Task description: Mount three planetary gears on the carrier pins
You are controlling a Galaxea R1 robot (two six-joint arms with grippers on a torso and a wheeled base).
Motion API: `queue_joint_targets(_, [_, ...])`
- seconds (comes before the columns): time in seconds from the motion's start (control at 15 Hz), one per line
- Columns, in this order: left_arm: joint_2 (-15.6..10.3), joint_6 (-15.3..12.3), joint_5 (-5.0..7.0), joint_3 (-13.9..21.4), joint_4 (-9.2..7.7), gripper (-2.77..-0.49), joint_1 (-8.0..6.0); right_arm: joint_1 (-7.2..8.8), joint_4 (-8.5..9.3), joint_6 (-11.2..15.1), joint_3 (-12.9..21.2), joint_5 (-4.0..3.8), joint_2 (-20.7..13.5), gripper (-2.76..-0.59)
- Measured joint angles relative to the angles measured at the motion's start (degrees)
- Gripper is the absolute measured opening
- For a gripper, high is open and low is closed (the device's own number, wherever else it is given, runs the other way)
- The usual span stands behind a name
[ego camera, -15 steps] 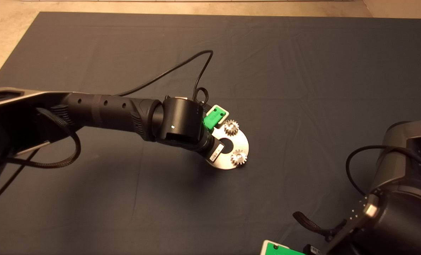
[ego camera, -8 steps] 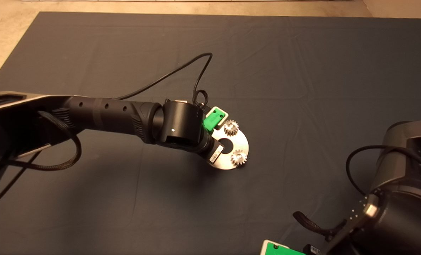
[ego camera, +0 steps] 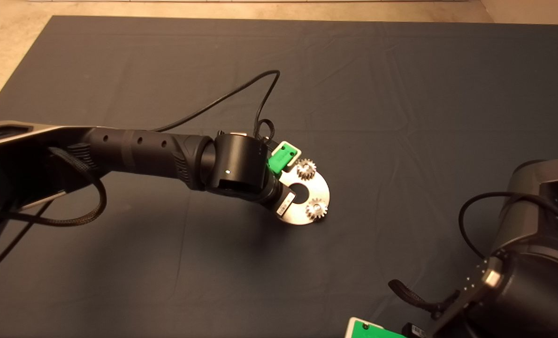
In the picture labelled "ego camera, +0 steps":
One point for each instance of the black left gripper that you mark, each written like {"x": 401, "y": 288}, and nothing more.
{"x": 284, "y": 201}

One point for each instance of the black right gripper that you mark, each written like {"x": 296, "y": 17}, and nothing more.
{"x": 417, "y": 331}

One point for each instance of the small steel planetary gear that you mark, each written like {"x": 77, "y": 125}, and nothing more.
{"x": 307, "y": 170}
{"x": 316, "y": 209}

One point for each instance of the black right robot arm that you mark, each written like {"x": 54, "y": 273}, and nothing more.
{"x": 532, "y": 291}

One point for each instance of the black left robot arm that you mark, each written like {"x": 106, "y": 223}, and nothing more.
{"x": 156, "y": 150}

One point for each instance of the round metal carrier plate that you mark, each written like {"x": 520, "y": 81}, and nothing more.
{"x": 316, "y": 188}

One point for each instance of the dark grey table cloth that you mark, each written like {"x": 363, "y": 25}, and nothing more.
{"x": 401, "y": 94}

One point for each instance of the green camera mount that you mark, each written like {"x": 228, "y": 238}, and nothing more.
{"x": 377, "y": 332}
{"x": 281, "y": 159}

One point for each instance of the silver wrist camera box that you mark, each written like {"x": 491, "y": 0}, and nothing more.
{"x": 295, "y": 151}
{"x": 350, "y": 328}

